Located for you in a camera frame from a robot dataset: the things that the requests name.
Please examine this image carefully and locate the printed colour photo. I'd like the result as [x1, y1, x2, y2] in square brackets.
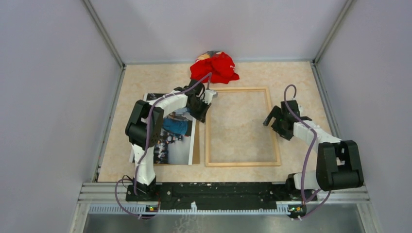
[125, 93, 196, 165]

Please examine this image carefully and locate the brown cardboard backing board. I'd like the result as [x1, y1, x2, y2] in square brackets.
[153, 121, 200, 166]

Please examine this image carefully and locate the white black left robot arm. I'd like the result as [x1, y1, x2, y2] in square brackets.
[125, 80, 217, 201]

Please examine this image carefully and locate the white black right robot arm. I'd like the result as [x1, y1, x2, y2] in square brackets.
[263, 100, 364, 200]

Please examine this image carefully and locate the red crumpled cloth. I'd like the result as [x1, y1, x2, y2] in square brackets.
[189, 50, 240, 84]

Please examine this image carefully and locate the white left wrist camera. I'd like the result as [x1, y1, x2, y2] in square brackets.
[202, 89, 218, 104]

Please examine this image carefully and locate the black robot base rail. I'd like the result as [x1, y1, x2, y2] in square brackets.
[125, 182, 302, 211]

